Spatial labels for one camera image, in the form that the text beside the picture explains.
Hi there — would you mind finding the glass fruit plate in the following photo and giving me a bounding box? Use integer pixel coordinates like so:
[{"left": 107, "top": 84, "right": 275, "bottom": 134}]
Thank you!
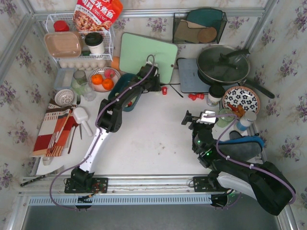
[{"left": 88, "top": 67, "right": 121, "bottom": 92}]

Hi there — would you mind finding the green cutting board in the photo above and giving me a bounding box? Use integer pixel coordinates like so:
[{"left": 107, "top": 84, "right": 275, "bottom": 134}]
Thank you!
[{"left": 119, "top": 33, "right": 178, "bottom": 84}]

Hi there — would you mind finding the green tinted glass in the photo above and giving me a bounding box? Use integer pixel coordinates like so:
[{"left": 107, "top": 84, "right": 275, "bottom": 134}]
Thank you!
[{"left": 71, "top": 70, "right": 87, "bottom": 95}]

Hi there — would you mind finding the white plastic scoop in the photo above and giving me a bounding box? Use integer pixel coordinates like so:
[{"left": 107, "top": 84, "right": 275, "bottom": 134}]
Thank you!
[{"left": 72, "top": 107, "right": 93, "bottom": 137}]

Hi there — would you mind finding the striped orange cloth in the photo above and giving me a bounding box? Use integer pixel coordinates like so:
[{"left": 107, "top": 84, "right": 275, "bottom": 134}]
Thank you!
[{"left": 32, "top": 100, "right": 76, "bottom": 157}]

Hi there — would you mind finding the white wire rack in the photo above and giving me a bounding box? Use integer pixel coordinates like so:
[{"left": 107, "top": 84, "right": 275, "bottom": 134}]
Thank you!
[{"left": 44, "top": 13, "right": 115, "bottom": 62}]

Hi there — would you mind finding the orange fruit behind board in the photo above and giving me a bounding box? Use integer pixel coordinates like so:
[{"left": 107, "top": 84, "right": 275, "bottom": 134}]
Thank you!
[{"left": 111, "top": 56, "right": 120, "bottom": 71}]

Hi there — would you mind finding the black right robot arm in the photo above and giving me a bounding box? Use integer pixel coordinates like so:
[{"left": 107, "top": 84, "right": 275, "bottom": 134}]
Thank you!
[{"left": 181, "top": 110, "right": 296, "bottom": 216}]

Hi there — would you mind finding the blue grey oven mitt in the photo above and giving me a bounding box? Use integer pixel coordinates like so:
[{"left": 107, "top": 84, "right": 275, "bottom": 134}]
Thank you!
[{"left": 218, "top": 131, "right": 264, "bottom": 161}]

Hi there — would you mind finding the clear glass cup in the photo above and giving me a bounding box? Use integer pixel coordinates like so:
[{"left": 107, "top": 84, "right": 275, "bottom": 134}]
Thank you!
[{"left": 81, "top": 82, "right": 96, "bottom": 102}]

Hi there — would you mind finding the beige plastic container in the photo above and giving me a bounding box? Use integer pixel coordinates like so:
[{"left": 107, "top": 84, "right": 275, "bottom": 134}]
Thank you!
[{"left": 44, "top": 31, "right": 83, "bottom": 58}]

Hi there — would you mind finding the green glass jar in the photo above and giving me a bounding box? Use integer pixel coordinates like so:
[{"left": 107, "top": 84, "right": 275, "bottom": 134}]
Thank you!
[{"left": 217, "top": 108, "right": 236, "bottom": 127}]

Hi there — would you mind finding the flower pattern plate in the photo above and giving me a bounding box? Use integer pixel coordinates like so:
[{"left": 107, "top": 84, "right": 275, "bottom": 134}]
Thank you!
[{"left": 222, "top": 86, "right": 260, "bottom": 114}]

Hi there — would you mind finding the red snack bag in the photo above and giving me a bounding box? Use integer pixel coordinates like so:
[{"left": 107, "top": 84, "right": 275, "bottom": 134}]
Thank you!
[{"left": 72, "top": 0, "right": 123, "bottom": 32}]

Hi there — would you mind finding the black mesh holder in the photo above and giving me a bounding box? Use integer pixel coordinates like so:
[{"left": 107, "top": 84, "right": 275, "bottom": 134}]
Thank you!
[{"left": 172, "top": 8, "right": 227, "bottom": 44}]

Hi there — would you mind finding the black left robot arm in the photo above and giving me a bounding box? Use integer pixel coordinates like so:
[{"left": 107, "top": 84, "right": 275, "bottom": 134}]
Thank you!
[{"left": 64, "top": 63, "right": 160, "bottom": 194}]

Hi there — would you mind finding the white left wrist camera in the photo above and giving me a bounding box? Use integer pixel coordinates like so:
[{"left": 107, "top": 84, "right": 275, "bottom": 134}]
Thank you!
[{"left": 146, "top": 61, "right": 158, "bottom": 68}]

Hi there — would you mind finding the clear storage box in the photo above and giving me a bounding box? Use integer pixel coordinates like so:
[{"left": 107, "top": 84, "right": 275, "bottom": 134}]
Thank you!
[{"left": 54, "top": 68, "right": 76, "bottom": 91}]

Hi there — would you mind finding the white strainer bowl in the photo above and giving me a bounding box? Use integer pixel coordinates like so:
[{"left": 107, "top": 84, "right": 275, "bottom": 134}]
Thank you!
[{"left": 54, "top": 89, "right": 74, "bottom": 107}]

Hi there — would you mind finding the grey induction cooker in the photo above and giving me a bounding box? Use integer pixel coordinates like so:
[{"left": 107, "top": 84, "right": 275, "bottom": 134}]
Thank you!
[{"left": 177, "top": 58, "right": 210, "bottom": 93}]

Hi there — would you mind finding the metal fork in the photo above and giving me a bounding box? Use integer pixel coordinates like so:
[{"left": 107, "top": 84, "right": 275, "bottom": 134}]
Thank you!
[{"left": 76, "top": 95, "right": 83, "bottom": 139}]

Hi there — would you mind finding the red lid jar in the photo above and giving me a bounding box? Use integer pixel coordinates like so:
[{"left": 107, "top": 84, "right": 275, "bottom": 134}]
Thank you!
[{"left": 53, "top": 20, "right": 70, "bottom": 32}]

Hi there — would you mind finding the black wok pan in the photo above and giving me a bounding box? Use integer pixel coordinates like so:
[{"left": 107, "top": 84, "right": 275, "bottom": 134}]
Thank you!
[{"left": 196, "top": 45, "right": 275, "bottom": 99}]

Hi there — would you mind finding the teal storage basket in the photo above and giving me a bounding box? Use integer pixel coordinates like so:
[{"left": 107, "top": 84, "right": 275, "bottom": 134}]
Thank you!
[{"left": 108, "top": 73, "right": 141, "bottom": 112}]

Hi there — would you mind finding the round cork coaster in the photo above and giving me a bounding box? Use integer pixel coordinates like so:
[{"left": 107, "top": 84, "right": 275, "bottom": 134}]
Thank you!
[{"left": 197, "top": 27, "right": 217, "bottom": 43}]

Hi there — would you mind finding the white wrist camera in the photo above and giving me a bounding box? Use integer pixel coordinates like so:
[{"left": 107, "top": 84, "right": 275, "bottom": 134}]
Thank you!
[
  {"left": 196, "top": 110, "right": 217, "bottom": 125},
  {"left": 146, "top": 61, "right": 158, "bottom": 68}
]

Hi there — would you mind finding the blue white bottle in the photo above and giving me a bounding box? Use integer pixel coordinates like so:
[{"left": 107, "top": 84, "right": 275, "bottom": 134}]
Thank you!
[{"left": 236, "top": 111, "right": 257, "bottom": 132}]

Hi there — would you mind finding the white egg tray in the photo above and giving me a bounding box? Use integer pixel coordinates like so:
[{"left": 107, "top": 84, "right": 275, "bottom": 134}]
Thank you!
[{"left": 59, "top": 60, "right": 109, "bottom": 71}]

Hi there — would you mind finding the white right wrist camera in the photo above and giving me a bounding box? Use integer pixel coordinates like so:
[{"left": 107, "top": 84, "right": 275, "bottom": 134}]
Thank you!
[{"left": 196, "top": 110, "right": 217, "bottom": 125}]

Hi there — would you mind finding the white cup on rack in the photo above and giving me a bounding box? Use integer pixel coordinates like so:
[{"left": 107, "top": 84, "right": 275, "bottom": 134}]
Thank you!
[{"left": 84, "top": 32, "right": 105, "bottom": 55}]

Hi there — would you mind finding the paper coffee cup black lid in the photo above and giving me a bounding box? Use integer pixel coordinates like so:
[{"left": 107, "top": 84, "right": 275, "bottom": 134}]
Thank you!
[{"left": 206, "top": 84, "right": 225, "bottom": 106}]

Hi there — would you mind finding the black power cable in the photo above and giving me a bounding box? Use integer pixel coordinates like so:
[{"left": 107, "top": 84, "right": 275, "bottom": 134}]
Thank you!
[{"left": 163, "top": 57, "right": 183, "bottom": 86}]

